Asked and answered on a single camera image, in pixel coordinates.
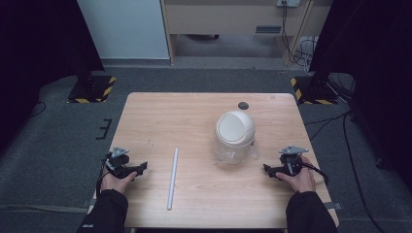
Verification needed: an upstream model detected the black stand base striped edge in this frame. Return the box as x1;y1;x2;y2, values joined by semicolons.
66;75;118;105
290;75;340;106

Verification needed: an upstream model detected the dark curtain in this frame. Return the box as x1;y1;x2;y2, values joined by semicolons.
0;0;106;150
308;0;412;183

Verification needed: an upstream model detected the grey power strip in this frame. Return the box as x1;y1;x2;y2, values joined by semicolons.
275;0;302;9

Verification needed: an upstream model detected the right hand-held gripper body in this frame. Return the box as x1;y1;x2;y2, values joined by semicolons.
278;145;310;178

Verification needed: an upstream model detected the bundle of desk cables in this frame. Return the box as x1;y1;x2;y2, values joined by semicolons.
280;0;319;68

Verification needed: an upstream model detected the person's left hand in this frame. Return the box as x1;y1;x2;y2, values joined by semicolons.
100;170;139;195

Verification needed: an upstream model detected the black floor cable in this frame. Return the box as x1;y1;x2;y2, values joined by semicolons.
303;109;387;233
28;100;48;118

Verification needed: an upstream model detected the grey table strap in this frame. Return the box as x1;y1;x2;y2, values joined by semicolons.
80;197;98;209
323;201;343;212

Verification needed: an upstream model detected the person's right hand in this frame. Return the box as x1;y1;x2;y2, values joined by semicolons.
275;155;317;194

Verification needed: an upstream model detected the light wooden desk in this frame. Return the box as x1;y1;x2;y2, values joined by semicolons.
160;0;334;68

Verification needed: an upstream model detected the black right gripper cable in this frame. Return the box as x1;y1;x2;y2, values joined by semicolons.
301;161;329;186

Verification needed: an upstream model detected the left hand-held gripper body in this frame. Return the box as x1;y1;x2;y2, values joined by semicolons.
104;146;131;180

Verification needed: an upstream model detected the long white tube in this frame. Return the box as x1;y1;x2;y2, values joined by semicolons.
166;147;180;212

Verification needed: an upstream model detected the clear bin with white lid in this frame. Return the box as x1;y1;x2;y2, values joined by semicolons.
212;110;260;166

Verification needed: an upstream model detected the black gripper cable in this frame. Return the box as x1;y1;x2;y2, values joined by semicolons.
95;153;113;197
301;161;329;186

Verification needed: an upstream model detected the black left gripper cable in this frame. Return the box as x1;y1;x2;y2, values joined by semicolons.
95;153;113;197

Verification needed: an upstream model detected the white panel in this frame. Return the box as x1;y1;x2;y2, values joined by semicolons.
76;0;171;60

